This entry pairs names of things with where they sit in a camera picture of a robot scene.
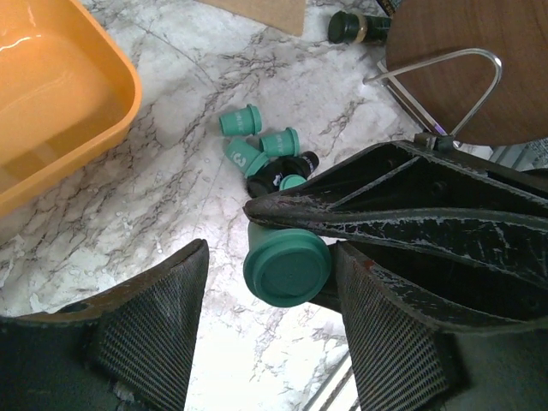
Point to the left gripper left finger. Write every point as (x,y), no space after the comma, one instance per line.
(130,347)

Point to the round wooden board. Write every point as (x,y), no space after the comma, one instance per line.
(515,31)

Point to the black coffee capsule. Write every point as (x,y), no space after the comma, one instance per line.
(291,181)
(267,180)

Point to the brown cardboard sheet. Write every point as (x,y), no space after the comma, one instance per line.
(285,15)

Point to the teal coffee capsule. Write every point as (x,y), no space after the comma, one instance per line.
(245,157)
(242,122)
(285,267)
(280,144)

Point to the dark gold banded bottle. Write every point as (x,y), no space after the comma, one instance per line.
(350,28)

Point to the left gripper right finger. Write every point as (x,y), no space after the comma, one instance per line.
(402,364)

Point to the orange plastic storage basket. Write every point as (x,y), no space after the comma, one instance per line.
(68,94)

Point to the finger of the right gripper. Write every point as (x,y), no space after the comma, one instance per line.
(452,276)
(398,176)

